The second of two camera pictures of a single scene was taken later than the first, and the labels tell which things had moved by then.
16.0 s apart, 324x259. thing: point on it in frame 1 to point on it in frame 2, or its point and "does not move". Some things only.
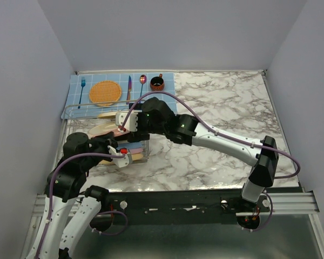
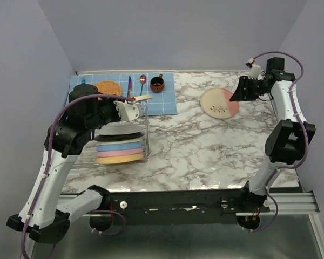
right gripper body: x=143 y=128 to x=253 y=87
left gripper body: x=100 y=144 to x=108 y=112
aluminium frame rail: x=301 y=203 does not move
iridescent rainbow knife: x=129 y=89 does not move
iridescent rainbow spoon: x=143 y=80 does not move
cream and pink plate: x=105 y=128 to x=215 y=102
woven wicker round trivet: x=103 y=91 does not move
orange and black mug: x=157 y=83 does not move
